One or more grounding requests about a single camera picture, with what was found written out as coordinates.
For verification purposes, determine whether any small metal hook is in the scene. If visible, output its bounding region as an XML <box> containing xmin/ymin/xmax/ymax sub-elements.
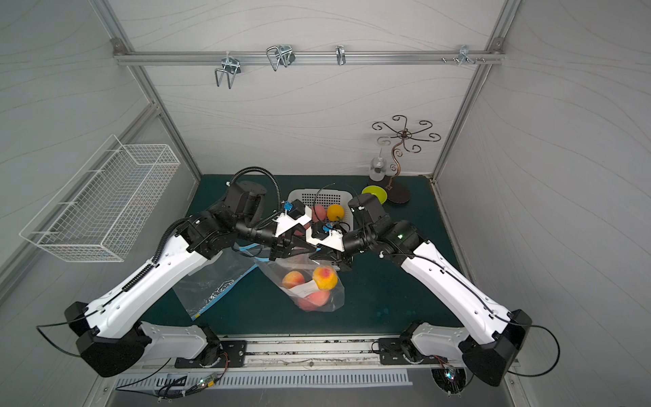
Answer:
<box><xmin>335</xmin><ymin>45</ymin><xmax>346</xmax><ymax>66</ymax></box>

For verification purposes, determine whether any orange yellow peach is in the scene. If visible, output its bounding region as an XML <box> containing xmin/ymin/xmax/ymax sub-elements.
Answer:
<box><xmin>312</xmin><ymin>266</ymin><xmax>339</xmax><ymax>291</ymax></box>

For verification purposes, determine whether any metal double hook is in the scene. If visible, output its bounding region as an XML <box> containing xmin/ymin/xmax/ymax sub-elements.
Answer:
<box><xmin>215</xmin><ymin>55</ymin><xmax>242</xmax><ymax>89</ymax></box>

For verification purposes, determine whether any pink peach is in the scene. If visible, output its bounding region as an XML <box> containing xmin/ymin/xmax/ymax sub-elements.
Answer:
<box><xmin>297</xmin><ymin>291</ymin><xmax>331</xmax><ymax>312</ymax></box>
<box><xmin>312</xmin><ymin>205</ymin><xmax>328</xmax><ymax>222</ymax></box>

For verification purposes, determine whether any pink peach back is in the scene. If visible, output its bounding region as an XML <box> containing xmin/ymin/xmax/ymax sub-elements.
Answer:
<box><xmin>312</xmin><ymin>205</ymin><xmax>328</xmax><ymax>222</ymax></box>

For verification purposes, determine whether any white plastic perforated basket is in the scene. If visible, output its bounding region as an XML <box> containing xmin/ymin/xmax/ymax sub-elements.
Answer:
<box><xmin>287</xmin><ymin>188</ymin><xmax>354</xmax><ymax>232</ymax></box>

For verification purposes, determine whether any orange red peach front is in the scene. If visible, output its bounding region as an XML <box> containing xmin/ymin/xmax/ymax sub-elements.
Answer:
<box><xmin>281</xmin><ymin>271</ymin><xmax>306</xmax><ymax>289</ymax></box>

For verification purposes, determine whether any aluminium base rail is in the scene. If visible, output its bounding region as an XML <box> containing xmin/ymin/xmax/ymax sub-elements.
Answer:
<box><xmin>220</xmin><ymin>327</ymin><xmax>471</xmax><ymax>371</ymax></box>

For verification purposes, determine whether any white vent strip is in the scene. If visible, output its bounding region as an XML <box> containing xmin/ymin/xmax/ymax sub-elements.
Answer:
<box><xmin>115</xmin><ymin>369</ymin><xmax>413</xmax><ymax>392</ymax></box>

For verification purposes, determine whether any green plastic bowl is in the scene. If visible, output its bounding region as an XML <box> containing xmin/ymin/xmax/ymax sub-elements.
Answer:
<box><xmin>362</xmin><ymin>185</ymin><xmax>388</xmax><ymax>205</ymax></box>

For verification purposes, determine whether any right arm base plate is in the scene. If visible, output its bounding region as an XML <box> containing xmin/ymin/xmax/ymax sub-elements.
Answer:
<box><xmin>371</xmin><ymin>337</ymin><xmax>449</xmax><ymax>366</ymax></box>

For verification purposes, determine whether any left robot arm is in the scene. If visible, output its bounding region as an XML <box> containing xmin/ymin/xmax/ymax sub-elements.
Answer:
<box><xmin>64</xmin><ymin>181</ymin><xmax>312</xmax><ymax>377</ymax></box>

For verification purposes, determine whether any aluminium top rail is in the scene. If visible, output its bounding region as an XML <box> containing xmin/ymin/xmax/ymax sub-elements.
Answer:
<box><xmin>114</xmin><ymin>48</ymin><xmax>505</xmax><ymax>67</ymax></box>

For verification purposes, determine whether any clear zip-top bag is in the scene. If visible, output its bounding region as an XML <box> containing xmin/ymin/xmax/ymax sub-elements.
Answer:
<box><xmin>255</xmin><ymin>254</ymin><xmax>345</xmax><ymax>313</ymax></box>
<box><xmin>173</xmin><ymin>244</ymin><xmax>264</xmax><ymax>321</ymax></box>

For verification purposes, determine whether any brown metal hook stand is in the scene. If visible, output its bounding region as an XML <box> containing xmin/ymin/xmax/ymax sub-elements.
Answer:
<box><xmin>369</xmin><ymin>115</ymin><xmax>442</xmax><ymax>205</ymax></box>

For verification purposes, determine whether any metal hook centre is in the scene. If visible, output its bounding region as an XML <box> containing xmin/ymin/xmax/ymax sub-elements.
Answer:
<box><xmin>265</xmin><ymin>44</ymin><xmax>296</xmax><ymax>71</ymax></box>

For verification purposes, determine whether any white wire wall basket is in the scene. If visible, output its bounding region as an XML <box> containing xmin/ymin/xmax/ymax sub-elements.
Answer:
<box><xmin>19</xmin><ymin>135</ymin><xmax>180</xmax><ymax>263</ymax></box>

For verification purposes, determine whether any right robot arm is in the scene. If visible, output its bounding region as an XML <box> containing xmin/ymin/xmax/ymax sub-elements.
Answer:
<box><xmin>306</xmin><ymin>193</ymin><xmax>533</xmax><ymax>386</ymax></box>

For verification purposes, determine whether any metal hook right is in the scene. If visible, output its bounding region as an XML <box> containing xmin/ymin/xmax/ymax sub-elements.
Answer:
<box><xmin>441</xmin><ymin>45</ymin><xmax>486</xmax><ymax>66</ymax></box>

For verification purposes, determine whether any yellow peach back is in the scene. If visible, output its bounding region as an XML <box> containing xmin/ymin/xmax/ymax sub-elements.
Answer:
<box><xmin>327</xmin><ymin>205</ymin><xmax>345</xmax><ymax>222</ymax></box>

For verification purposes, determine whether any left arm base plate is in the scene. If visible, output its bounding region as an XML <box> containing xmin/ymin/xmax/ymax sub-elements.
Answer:
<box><xmin>174</xmin><ymin>340</ymin><xmax>248</xmax><ymax>369</ymax></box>

